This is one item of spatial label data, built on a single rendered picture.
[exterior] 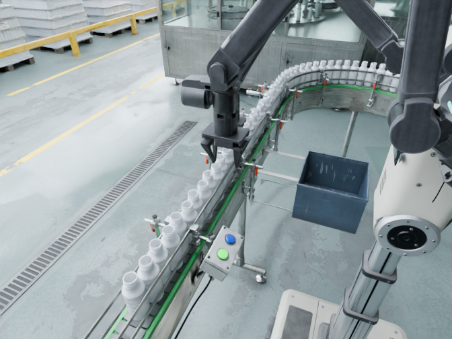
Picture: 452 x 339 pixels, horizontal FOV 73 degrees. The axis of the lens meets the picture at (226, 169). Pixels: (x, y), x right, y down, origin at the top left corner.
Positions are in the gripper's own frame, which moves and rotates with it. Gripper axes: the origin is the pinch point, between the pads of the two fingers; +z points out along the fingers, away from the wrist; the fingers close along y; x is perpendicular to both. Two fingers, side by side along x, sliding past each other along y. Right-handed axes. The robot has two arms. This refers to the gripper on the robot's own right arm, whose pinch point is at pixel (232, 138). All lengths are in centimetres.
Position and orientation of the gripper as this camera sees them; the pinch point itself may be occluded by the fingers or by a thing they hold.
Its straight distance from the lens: 130.4
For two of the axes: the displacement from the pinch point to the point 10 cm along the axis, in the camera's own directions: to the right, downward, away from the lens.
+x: -3.7, 5.6, -7.4
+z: 0.1, 8.0, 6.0
